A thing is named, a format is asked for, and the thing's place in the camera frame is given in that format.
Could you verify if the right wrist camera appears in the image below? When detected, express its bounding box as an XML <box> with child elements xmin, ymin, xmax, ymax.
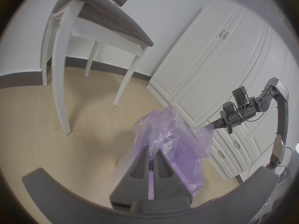
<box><xmin>232</xmin><ymin>86</ymin><xmax>250</xmax><ymax>107</ymax></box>

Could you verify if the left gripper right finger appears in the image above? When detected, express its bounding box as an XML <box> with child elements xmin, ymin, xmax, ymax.
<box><xmin>154</xmin><ymin>148</ymin><xmax>194</xmax><ymax>204</ymax></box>

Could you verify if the purple plastic bag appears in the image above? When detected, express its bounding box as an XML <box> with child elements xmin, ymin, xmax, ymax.
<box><xmin>132</xmin><ymin>105</ymin><xmax>215</xmax><ymax>201</ymax></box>

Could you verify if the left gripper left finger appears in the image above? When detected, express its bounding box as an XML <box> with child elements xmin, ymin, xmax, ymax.
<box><xmin>110</xmin><ymin>146</ymin><xmax>150</xmax><ymax>208</ymax></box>

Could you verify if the black cable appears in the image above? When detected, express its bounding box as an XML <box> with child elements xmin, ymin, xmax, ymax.
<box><xmin>247</xmin><ymin>147</ymin><xmax>294</xmax><ymax>177</ymax></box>

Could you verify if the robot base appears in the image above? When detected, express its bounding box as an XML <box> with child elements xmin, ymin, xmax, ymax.
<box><xmin>251</xmin><ymin>168</ymin><xmax>293</xmax><ymax>224</ymax></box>

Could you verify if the white chair with grey cushion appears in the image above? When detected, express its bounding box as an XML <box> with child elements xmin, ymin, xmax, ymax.
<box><xmin>40</xmin><ymin>0</ymin><xmax>154</xmax><ymax>136</ymax></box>

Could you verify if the white wardrobe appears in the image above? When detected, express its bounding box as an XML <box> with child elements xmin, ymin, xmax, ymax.
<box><xmin>147</xmin><ymin>0</ymin><xmax>299</xmax><ymax>187</ymax></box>

